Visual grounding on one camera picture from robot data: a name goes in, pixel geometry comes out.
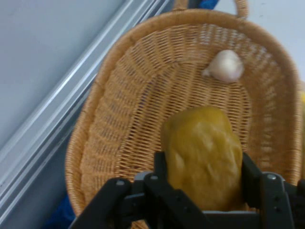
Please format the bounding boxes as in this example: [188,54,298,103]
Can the yellow bell pepper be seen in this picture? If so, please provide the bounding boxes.
[162,106,244,212]

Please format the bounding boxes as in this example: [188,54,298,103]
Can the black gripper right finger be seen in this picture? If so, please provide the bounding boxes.
[240,152,305,229]

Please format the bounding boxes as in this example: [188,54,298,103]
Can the woven wicker basket with handles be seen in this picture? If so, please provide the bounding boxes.
[64,0,303,229]

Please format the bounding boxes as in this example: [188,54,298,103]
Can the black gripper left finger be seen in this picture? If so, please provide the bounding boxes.
[69,151,208,229]

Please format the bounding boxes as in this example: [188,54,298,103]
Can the white garlic bulb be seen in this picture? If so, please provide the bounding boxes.
[202,49,245,83]

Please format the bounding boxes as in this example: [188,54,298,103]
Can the aluminium frame back rail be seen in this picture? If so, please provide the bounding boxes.
[0,0,177,221]

